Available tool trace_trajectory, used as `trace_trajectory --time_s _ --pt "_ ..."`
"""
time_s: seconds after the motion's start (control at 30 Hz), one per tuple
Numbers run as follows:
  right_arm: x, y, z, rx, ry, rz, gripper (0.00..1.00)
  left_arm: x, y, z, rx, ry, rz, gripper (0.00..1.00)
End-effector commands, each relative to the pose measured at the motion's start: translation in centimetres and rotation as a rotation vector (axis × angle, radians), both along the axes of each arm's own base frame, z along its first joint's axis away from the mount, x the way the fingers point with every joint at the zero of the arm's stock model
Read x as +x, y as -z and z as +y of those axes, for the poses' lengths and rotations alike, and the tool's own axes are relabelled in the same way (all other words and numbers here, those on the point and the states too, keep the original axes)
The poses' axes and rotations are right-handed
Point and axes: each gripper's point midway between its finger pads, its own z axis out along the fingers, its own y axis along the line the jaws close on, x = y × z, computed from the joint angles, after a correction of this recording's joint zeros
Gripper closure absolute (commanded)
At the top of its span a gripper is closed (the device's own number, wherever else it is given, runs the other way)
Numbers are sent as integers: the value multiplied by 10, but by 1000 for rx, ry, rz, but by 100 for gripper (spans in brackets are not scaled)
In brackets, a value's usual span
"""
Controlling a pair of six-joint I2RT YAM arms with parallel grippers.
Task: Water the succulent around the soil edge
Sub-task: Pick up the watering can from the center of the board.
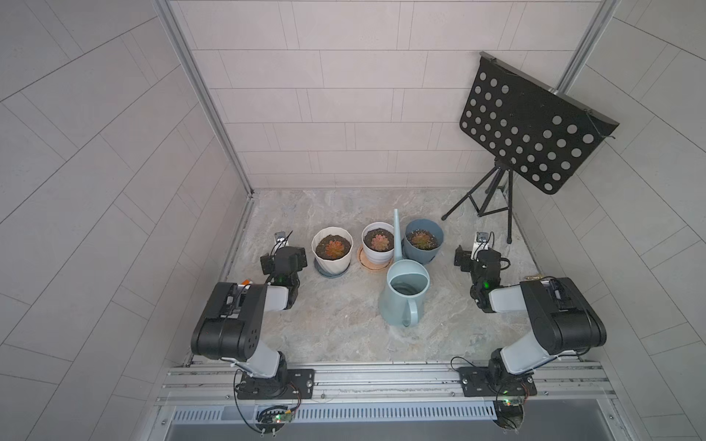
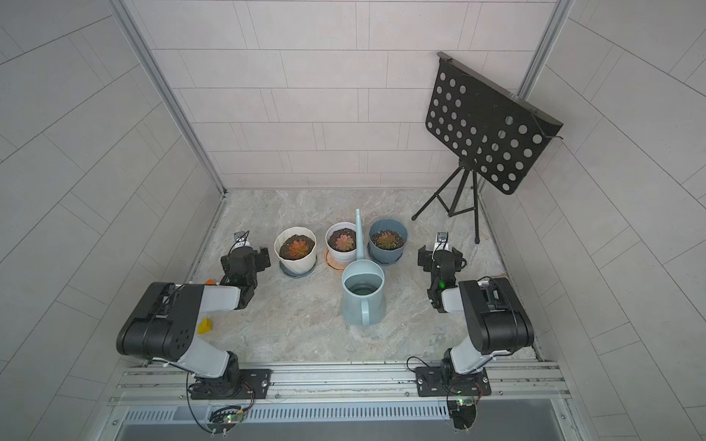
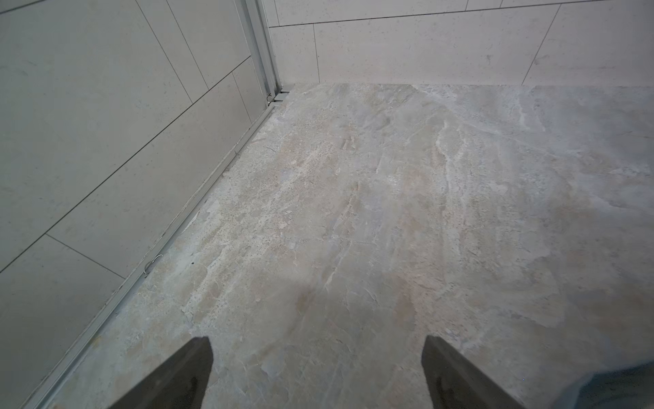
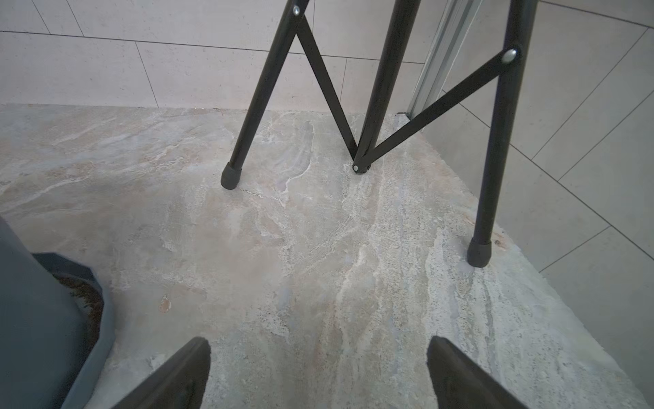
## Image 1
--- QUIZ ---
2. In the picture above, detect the light blue watering can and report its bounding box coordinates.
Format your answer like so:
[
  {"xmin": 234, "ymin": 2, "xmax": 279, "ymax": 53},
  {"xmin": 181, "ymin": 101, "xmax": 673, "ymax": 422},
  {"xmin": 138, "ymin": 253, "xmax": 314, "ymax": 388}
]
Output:
[{"xmin": 378, "ymin": 209, "xmax": 430, "ymax": 328}]

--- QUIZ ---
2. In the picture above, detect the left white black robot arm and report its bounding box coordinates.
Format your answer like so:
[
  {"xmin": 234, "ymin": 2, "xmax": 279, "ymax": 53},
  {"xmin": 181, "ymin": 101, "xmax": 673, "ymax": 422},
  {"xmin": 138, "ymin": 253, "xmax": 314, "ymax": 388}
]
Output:
[{"xmin": 190, "ymin": 246, "xmax": 308, "ymax": 382}]

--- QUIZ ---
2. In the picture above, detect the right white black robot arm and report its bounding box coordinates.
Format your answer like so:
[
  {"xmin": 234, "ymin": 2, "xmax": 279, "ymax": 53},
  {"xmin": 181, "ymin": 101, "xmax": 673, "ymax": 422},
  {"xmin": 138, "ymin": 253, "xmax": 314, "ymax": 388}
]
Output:
[{"xmin": 454, "ymin": 247, "xmax": 607, "ymax": 382}]

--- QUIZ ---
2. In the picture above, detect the orange red succulent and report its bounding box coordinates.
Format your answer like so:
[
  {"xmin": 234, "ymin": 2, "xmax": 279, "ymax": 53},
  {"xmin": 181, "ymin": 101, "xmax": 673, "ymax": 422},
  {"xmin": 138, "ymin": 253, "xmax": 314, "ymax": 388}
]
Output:
[{"xmin": 316, "ymin": 235, "xmax": 350, "ymax": 261}]

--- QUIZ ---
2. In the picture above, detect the green red succulent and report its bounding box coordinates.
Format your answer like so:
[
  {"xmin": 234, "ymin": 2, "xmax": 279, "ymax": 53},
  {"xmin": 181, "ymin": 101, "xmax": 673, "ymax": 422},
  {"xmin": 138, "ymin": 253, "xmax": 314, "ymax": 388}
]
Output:
[{"xmin": 408, "ymin": 230, "xmax": 438, "ymax": 251}]

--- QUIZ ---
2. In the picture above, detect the pink succulent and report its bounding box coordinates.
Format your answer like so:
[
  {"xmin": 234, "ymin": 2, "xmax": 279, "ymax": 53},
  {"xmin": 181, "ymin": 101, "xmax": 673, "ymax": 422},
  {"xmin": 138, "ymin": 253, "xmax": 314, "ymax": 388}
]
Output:
[{"xmin": 370, "ymin": 233, "xmax": 391, "ymax": 253}]

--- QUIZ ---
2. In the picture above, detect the grey blue pot saucer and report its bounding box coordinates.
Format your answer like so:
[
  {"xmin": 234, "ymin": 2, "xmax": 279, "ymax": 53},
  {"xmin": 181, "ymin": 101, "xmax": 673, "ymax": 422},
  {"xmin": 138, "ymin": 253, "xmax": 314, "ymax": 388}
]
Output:
[{"xmin": 313, "ymin": 258, "xmax": 352, "ymax": 279}]

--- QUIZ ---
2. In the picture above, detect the cream ribbed plant pot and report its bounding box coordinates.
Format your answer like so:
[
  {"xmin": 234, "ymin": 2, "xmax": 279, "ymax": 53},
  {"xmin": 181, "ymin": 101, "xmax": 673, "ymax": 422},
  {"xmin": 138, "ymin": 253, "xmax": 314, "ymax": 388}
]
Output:
[{"xmin": 312, "ymin": 227, "xmax": 353, "ymax": 277}]

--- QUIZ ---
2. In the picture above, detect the blue ribbed plant pot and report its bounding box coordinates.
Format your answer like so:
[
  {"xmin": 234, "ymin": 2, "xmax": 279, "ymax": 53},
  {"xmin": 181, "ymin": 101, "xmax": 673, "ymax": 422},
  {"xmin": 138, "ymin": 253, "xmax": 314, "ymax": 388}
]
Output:
[{"xmin": 403, "ymin": 219, "xmax": 444, "ymax": 265}]

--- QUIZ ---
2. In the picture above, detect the terracotta pot saucer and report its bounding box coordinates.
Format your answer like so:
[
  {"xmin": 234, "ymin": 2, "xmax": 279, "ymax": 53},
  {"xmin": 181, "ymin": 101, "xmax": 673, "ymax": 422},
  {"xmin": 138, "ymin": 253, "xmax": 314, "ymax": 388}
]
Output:
[{"xmin": 358, "ymin": 246, "xmax": 393, "ymax": 272}]

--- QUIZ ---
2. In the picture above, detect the white round plant pot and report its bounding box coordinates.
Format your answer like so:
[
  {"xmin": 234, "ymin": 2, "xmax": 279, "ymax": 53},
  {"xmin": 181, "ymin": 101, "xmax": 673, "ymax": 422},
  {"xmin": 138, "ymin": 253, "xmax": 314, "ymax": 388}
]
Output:
[{"xmin": 361, "ymin": 222, "xmax": 395, "ymax": 266}]

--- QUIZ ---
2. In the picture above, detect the white ventilation grille strip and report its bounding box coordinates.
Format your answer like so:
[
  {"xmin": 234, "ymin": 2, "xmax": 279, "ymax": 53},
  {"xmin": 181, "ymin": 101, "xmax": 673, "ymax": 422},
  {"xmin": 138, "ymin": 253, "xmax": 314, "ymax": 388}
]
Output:
[{"xmin": 172, "ymin": 402, "xmax": 498, "ymax": 424}]

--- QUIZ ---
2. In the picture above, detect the right green circuit board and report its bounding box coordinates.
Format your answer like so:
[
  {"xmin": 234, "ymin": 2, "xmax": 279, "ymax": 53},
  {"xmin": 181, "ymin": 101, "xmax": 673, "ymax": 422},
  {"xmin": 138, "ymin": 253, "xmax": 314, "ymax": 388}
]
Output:
[{"xmin": 494, "ymin": 397, "xmax": 524, "ymax": 431}]

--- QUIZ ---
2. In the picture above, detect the green circuit board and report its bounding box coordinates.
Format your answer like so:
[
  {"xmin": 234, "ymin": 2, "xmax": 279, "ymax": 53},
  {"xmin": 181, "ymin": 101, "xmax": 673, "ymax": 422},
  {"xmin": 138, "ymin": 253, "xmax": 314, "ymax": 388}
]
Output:
[
  {"xmin": 494, "ymin": 397, "xmax": 524, "ymax": 431},
  {"xmin": 255, "ymin": 405, "xmax": 295, "ymax": 435}
]

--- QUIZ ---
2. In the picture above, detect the black perforated music stand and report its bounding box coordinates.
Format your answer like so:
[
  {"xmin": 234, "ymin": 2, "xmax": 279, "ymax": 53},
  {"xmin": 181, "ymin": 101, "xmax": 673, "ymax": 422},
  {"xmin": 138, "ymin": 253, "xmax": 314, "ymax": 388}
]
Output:
[{"xmin": 458, "ymin": 53, "xmax": 619, "ymax": 217}]

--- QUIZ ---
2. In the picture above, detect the left green circuit board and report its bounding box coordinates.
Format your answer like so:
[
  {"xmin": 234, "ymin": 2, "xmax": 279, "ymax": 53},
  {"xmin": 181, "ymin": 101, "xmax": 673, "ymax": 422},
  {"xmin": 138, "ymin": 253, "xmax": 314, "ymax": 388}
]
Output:
[{"xmin": 255, "ymin": 405, "xmax": 295, "ymax": 435}]

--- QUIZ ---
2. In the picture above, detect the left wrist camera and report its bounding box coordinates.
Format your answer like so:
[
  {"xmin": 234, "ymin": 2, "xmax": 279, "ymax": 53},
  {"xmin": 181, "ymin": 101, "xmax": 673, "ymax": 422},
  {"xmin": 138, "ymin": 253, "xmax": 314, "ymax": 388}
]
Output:
[{"xmin": 274, "ymin": 231, "xmax": 292, "ymax": 249}]

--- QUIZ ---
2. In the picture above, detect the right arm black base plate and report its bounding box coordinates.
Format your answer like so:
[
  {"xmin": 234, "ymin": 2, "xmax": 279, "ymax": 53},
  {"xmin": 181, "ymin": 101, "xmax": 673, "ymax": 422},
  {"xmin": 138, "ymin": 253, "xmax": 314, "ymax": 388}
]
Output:
[{"xmin": 455, "ymin": 367, "xmax": 537, "ymax": 400}]

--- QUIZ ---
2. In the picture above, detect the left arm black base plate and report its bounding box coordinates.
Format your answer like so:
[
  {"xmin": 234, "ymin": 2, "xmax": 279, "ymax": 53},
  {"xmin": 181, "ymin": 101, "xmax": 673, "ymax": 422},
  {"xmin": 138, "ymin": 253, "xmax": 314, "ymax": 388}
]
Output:
[{"xmin": 235, "ymin": 369, "xmax": 315, "ymax": 401}]

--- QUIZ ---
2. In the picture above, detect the aluminium mounting rail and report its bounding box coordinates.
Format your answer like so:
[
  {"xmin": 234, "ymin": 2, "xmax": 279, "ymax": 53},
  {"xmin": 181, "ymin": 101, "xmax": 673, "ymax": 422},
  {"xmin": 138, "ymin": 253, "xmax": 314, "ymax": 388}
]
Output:
[{"xmin": 156, "ymin": 359, "xmax": 616, "ymax": 406}]

